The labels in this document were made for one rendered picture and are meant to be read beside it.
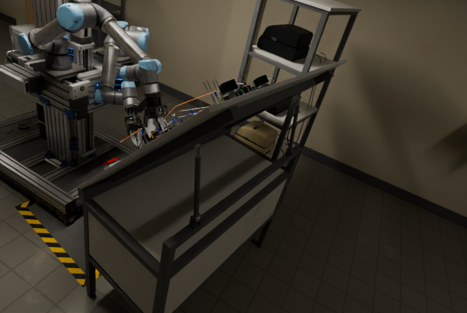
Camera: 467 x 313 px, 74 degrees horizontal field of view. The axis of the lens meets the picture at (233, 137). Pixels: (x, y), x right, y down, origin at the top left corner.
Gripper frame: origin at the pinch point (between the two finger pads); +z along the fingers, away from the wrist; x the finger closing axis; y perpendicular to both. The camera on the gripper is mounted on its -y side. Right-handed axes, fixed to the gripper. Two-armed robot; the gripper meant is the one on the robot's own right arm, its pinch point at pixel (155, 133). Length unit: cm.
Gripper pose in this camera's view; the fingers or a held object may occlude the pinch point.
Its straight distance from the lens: 158.5
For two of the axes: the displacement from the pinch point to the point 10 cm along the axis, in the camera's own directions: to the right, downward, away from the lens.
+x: 5.4, -2.8, 8.0
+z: 0.9, 9.6, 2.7
